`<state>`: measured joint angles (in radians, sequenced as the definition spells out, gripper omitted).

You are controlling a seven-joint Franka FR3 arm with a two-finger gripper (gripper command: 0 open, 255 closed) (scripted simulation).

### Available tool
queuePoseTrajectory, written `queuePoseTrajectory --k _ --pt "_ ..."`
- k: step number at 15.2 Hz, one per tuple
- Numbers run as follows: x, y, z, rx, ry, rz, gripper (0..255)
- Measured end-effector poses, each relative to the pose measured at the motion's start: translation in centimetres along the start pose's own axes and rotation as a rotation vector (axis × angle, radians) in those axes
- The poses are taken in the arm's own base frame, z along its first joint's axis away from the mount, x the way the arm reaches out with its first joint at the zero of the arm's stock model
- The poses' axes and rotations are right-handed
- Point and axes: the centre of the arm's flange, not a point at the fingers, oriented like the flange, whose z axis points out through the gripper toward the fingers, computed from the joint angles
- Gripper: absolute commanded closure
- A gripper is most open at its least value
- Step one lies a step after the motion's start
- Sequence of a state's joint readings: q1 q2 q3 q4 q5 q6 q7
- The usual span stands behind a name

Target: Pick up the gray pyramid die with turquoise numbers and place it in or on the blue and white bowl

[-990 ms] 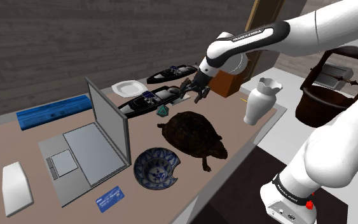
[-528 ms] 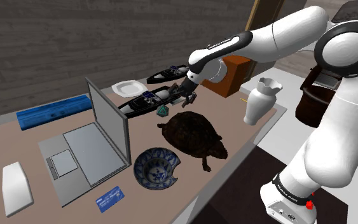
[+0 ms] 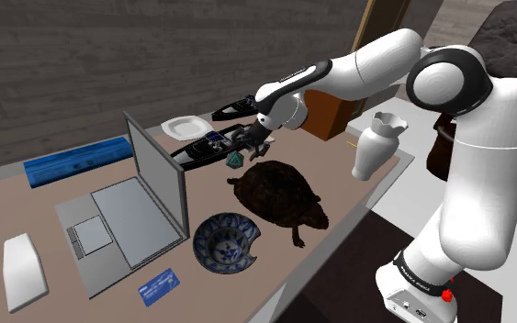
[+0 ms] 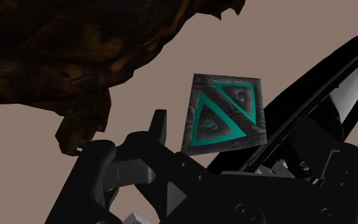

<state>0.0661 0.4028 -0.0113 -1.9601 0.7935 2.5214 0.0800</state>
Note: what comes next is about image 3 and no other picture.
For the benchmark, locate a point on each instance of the orange brown cabinet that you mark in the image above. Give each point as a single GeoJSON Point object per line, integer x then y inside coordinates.
{"type": "Point", "coordinates": [325, 116]}

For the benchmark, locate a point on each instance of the blue long box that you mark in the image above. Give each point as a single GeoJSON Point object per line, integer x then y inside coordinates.
{"type": "Point", "coordinates": [74, 162]}

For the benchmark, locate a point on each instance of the teal polyhedron die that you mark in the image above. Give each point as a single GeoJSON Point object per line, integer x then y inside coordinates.
{"type": "Point", "coordinates": [235, 160]}

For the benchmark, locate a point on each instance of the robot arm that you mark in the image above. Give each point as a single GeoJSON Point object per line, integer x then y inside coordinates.
{"type": "Point", "coordinates": [486, 188]}

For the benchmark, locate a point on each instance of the blue card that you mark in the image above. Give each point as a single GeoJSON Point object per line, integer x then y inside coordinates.
{"type": "Point", "coordinates": [159, 286]}

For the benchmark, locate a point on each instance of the brown top desk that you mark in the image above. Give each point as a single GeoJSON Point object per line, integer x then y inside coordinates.
{"type": "Point", "coordinates": [329, 170]}

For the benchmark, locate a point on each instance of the white plate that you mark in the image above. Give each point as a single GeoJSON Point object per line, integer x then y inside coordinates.
{"type": "Point", "coordinates": [186, 127]}

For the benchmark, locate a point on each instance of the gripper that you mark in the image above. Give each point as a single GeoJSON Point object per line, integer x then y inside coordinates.
{"type": "Point", "coordinates": [257, 133]}

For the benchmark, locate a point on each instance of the grey open laptop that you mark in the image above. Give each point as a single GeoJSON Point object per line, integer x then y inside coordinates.
{"type": "Point", "coordinates": [128, 219]}

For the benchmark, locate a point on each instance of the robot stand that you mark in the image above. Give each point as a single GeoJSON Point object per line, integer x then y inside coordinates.
{"type": "Point", "coordinates": [352, 277]}

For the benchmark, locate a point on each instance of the blue white chipped bowl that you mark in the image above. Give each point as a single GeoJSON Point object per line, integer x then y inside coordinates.
{"type": "Point", "coordinates": [209, 232]}

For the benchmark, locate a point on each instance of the brown wooden door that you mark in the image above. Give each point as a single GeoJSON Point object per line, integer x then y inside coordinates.
{"type": "Point", "coordinates": [383, 18]}

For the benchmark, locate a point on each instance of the dark brown armchair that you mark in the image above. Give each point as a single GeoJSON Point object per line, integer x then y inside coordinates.
{"type": "Point", "coordinates": [513, 40]}

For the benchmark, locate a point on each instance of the white vase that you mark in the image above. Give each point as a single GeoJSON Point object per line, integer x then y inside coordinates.
{"type": "Point", "coordinates": [374, 147]}

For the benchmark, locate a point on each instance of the dark brown turtle figure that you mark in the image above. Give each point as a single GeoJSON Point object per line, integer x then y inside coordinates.
{"type": "Point", "coordinates": [276, 192]}

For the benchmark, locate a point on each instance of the white flat block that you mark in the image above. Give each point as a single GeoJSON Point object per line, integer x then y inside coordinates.
{"type": "Point", "coordinates": [23, 273]}

